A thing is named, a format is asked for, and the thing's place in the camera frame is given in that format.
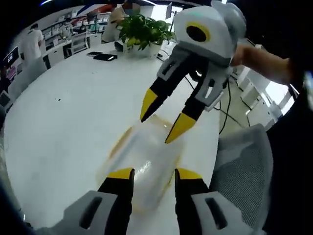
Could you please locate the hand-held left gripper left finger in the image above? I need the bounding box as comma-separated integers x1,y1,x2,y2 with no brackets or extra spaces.
63,167,135,235

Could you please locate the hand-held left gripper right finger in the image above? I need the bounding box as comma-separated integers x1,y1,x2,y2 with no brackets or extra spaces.
174,167,260,235

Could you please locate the clear lid with yellow buckles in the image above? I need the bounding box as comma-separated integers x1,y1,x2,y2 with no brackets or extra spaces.
97,114,188,214

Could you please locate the clear plastic container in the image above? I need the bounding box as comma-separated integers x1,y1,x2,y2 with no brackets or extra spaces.
127,126,183,205

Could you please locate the person's right hand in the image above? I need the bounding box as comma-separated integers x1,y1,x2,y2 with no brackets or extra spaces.
230,45,255,68

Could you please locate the white plant pot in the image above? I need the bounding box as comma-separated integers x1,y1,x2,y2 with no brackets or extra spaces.
123,40,164,60

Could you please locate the black tripod stand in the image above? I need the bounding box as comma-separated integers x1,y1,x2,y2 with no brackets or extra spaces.
165,1,179,21

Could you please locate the green leafy plant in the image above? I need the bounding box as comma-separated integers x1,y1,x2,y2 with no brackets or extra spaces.
116,14,176,51

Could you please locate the grey mesh office chair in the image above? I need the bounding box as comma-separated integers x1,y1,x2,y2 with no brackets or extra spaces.
208,123,274,232

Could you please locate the large black phone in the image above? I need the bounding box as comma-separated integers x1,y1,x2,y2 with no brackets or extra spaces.
93,53,115,61

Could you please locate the white shelf with boxes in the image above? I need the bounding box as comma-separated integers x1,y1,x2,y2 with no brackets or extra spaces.
41,10,111,47

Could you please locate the white office chair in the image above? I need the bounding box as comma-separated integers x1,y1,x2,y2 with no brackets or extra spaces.
70,32,91,55

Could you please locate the person's dark clothing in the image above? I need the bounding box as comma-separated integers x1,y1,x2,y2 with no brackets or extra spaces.
266,57,313,222

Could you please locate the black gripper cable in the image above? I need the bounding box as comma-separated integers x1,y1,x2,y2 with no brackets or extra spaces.
218,75,243,135

